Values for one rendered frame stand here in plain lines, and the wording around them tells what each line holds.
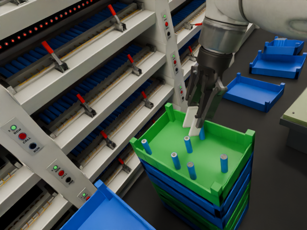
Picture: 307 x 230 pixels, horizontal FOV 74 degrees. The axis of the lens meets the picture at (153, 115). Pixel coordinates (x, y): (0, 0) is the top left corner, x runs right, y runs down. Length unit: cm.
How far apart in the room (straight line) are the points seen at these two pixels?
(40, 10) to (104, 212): 56
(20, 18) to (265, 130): 115
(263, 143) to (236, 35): 82
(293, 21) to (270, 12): 3
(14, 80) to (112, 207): 45
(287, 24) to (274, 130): 96
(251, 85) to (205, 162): 100
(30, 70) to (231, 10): 55
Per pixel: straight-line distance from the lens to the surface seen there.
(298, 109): 106
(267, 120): 130
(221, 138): 68
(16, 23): 62
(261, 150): 116
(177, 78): 109
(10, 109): 63
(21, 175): 74
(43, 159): 71
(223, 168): 58
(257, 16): 37
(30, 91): 65
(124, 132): 91
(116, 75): 86
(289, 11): 33
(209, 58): 46
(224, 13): 43
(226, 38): 45
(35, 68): 70
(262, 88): 152
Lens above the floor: 92
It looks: 40 degrees down
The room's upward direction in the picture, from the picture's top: 20 degrees counter-clockwise
